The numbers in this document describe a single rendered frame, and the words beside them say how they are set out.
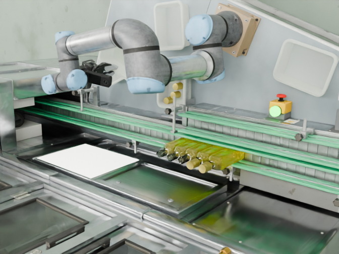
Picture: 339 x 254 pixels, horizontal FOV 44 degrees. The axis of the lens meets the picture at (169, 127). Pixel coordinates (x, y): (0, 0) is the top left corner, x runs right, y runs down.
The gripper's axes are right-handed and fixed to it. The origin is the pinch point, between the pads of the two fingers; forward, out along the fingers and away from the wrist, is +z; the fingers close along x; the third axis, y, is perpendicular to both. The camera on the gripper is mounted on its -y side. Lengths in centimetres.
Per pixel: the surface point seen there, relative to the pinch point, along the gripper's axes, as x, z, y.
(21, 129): 62, -11, 58
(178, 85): 9.1, 28.6, -14.5
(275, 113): -4, 26, -66
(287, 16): -23, 94, -29
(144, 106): 32.9, 31.5, 6.6
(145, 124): 29.1, 14.5, -9.7
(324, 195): 15, 21, -98
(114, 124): 43.0, 17.1, 13.1
